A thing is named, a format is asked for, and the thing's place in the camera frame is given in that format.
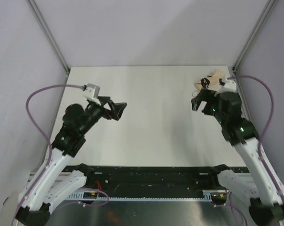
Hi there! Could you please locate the beige and black folding umbrella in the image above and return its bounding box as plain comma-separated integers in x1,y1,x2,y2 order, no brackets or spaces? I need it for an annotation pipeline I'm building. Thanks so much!
192,69,226,97

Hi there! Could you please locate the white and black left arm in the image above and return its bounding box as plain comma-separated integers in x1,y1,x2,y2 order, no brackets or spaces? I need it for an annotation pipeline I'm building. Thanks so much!
15,96,127,226

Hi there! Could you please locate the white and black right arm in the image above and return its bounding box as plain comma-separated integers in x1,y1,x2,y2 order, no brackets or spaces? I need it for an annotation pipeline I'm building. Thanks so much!
191,89,284,226

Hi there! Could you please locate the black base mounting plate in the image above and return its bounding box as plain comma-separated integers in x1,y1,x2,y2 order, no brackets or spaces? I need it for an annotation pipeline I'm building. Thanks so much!
64,165,232,199

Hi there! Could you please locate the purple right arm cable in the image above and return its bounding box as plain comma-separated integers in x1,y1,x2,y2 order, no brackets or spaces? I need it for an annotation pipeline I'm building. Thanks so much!
226,75,284,223

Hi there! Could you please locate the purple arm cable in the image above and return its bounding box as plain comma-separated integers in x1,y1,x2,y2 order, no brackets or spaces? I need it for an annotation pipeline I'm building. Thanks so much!
9,84,109,226
226,75,284,223

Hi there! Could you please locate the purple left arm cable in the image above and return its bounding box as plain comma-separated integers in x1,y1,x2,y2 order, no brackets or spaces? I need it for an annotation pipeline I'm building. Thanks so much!
9,84,109,226

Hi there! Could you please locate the grey slotted cable duct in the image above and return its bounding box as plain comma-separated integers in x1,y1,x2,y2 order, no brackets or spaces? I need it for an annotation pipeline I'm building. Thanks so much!
66,190,218,202

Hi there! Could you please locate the right aluminium frame post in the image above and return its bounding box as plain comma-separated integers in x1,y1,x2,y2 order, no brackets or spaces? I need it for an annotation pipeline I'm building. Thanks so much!
232,0,278,73

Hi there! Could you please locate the aluminium frame post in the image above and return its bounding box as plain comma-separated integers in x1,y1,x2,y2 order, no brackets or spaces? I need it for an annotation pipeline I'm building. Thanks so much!
232,0,278,73
26,0,70,74

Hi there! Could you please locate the left aluminium frame post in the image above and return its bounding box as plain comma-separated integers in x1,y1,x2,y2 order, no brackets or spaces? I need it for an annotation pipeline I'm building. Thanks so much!
26,0,70,74

